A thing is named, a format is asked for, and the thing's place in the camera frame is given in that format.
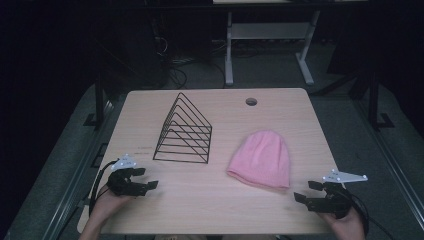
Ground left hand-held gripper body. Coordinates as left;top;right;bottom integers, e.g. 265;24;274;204
106;153;150;198

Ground black wire file rack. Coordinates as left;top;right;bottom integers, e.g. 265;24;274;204
152;92;214;165

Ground black metal stand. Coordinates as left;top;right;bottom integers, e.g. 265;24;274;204
367;71;396;132
82;74;106;128

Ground grey aluminium rail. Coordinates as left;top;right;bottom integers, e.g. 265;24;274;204
353;99;424;232
41;99;116;240

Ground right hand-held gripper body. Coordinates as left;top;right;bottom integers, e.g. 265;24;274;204
306;168;369;220

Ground black floor cables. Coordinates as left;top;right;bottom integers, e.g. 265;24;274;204
151;34;229;90

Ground white metal desk frame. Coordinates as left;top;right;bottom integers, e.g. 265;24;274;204
224;9;322;87

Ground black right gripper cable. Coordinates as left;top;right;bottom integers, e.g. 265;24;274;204
344;188;396;240

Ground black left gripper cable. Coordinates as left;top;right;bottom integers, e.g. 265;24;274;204
88;159;118;216

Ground person's right hand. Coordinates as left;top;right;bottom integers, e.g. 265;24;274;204
319;207;367;240

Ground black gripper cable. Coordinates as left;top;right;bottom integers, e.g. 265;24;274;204
344;188;396;240
88;159;118;216

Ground person's left hand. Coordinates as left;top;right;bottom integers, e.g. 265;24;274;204
90;189;135;231

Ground pink knitted beanie hat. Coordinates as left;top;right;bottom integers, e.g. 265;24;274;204
226;129;291;192

